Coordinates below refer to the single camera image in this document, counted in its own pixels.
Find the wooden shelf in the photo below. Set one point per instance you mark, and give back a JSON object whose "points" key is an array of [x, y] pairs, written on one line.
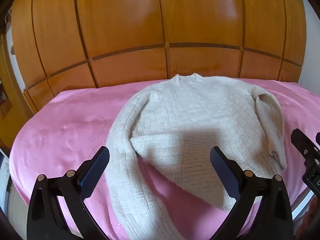
{"points": [[7, 67]]}

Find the pink blanket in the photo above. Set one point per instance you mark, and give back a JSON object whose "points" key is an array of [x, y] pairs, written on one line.
{"points": [[62, 130]]}

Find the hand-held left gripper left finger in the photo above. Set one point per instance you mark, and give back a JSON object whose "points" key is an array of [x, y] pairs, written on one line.
{"points": [[96, 170]]}

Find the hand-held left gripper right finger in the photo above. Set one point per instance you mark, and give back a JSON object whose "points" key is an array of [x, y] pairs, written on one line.
{"points": [[223, 170]]}

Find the cream knitted sweater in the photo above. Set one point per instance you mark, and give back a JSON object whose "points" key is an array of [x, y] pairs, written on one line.
{"points": [[187, 110]]}

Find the wooden wardrobe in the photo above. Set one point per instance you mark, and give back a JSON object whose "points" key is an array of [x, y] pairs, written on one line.
{"points": [[125, 17]]}

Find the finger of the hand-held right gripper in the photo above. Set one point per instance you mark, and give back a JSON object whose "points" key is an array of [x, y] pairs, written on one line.
{"points": [[303, 145]]}

